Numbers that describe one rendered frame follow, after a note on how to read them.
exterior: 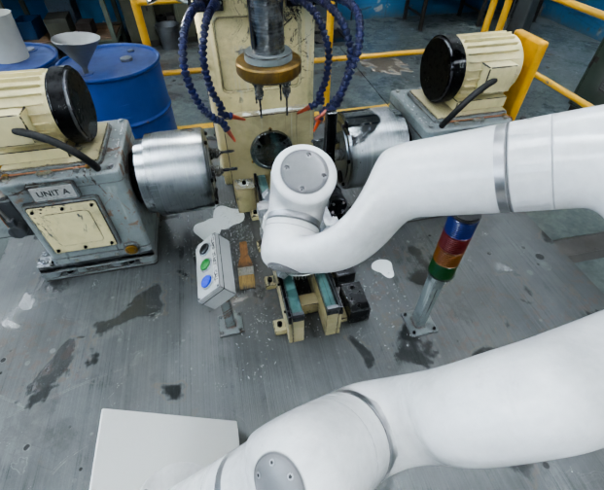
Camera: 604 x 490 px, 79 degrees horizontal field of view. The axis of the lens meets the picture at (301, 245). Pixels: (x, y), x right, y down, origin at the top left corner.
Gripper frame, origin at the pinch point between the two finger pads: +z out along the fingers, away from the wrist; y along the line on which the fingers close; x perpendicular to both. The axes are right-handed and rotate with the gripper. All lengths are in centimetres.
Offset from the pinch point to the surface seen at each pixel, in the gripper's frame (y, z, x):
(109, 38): -129, 309, 361
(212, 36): -9, 19, 70
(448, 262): 34.8, 2.0, -9.8
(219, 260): -14.8, 9.9, 0.3
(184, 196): -23.5, 28.6, 24.9
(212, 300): -17.4, 9.6, -8.6
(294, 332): 0.7, 25.4, -18.2
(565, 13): 503, 313, 362
